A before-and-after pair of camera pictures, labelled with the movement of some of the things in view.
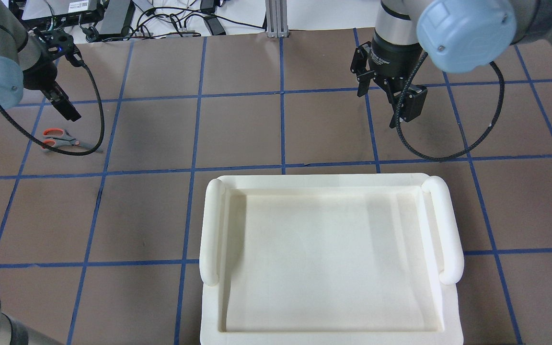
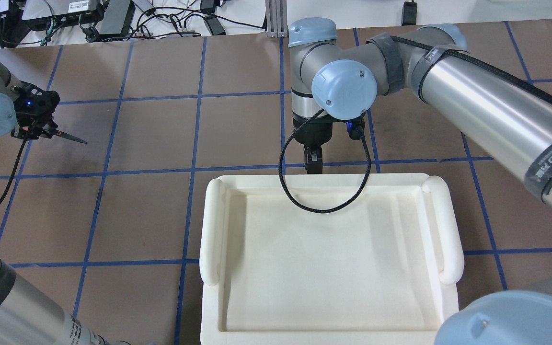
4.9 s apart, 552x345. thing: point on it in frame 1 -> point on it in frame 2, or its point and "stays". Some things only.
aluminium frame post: (276, 18) stays
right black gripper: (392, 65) -> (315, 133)
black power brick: (118, 17) stays
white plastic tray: (330, 258) stays
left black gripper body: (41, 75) -> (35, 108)
